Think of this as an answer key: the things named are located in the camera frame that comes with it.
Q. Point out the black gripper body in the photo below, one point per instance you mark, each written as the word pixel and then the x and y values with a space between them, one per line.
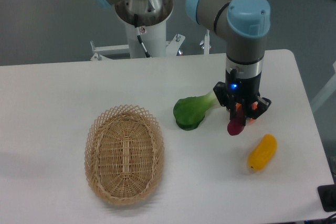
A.
pixel 241 88

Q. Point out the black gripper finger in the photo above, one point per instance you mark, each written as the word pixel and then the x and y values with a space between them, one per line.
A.
pixel 244 107
pixel 232 107

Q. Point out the purple sweet potato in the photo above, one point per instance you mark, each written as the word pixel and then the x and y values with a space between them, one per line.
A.
pixel 236 124

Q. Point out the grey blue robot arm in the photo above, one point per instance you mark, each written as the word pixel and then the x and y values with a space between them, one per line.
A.
pixel 243 24

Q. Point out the orange toy fruit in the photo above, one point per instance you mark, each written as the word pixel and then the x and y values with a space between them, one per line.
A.
pixel 240 113

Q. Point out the green bok choy toy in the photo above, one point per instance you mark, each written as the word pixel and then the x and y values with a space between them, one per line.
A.
pixel 190 112

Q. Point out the yellow mango toy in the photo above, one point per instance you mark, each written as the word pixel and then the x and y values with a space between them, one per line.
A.
pixel 262 153

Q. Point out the woven wicker basket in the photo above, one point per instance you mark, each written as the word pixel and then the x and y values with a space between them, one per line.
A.
pixel 124 155

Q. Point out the black device at edge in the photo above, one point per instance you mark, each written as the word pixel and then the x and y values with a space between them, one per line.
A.
pixel 327 197

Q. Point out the white frame leg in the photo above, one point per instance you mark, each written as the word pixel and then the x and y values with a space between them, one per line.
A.
pixel 320 98

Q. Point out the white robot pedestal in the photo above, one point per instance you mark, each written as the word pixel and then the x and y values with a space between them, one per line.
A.
pixel 145 27

